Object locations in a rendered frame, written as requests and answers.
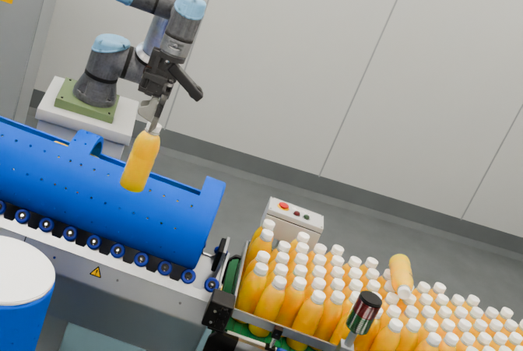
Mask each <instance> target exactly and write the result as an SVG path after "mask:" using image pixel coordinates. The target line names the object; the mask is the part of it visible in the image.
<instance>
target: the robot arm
mask: <svg viewBox="0 0 523 351"><path fill-rule="evenodd" d="M116 1H118V2H121V3H123V4H124V5H129V6H131V7H133V8H136V9H140V10H142V11H144V12H148V13H151V14H153V15H154V17H153V20H152V22H151V24H150V26H149V29H148V32H147V34H146V38H145V40H144V42H141V43H140V44H138V46H137V47H133V46H131V44H130V41H129V40H128V39H127V38H124V37H122V36H119V35H116V34H110V33H106V34H101V35H99V36H97V37H96V39H95V41H94V43H93V46H92V47H91V49H92V50H91V52H90V56H89V59H88V62H87V64H86V68H85V71H84V73H83V74H82V75H81V77H80V78H79V80H78V81H77V82H76V83H75V85H74V88H73V91H72V92H73V94H74V96H75V97H76V98H78V99H79V100H81V101H82V102H84V103H86V104H89V105H91V106H94V107H101V108H109V107H113V106H114V105H115V102H116V99H117V81H118V78H122V79H126V80H128V81H131V82H135V83H138V84H139V88H138V91H140V92H143V93H144V94H145V95H148V96H150V97H152V99H151V100H143V101H142V102H141V104H140V105H141V107H139V109H138V114H139V115H140V116H142V117H143V118H145V119H146V120H147V121H149V122H150V123H151V125H150V127H149V130H148V132H149V133H150V132H151V131H153V130H154V129H155V128H156V126H157V123H158V121H159V119H160V115H161V113H162V111H163V107H164V105H165V103H166V101H167V100H168V99H169V96H170V93H171V91H172V89H173V87H174V84H175V82H176V81H178V82H179V83H180V84H181V85H182V86H183V87H184V89H185V90H186V91H187V92H188V95H189V96H190V98H192V99H194V100H195V101H196V102H198V101H200V99H202V98H203V92H202V88H201V87H200V86H198V85H197V84H196V83H195V82H194V81H193V80H192V79H191V77H190V76H189V75H188V74H187V73H186V72H185V70H183V68H182V67H181V66H180V65H179V64H184V62H185V59H186V57H187V56H188V54H189V51H190V49H191V46H192V43H193V41H194V39H195V35H196V33H197V31H198V27H199V25H200V22H201V21H202V18H203V16H204V15H205V8H206V3H205V1H204V0H116ZM159 98H160V100H159Z"/></svg>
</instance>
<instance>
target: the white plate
mask: <svg viewBox="0 0 523 351"><path fill-rule="evenodd" d="M54 280H55V271H54V267H53V265H52V264H51V262H50V260H49V259H48V258H47V257H46V256H45V255H44V254H43V253H42V252H41V251H39V250H38V249H36V248H35V247H33V246H32V245H30V244H28V243H25V242H23V241H21V240H17V239H14V238H11V237H4V236H0V306H14V305H20V304H28V303H30V302H33V301H35V300H38V299H40V298H41V297H43V296H45V295H46V294H47V293H48V292H49V291H50V290H51V288H52V286H53V285H54Z"/></svg>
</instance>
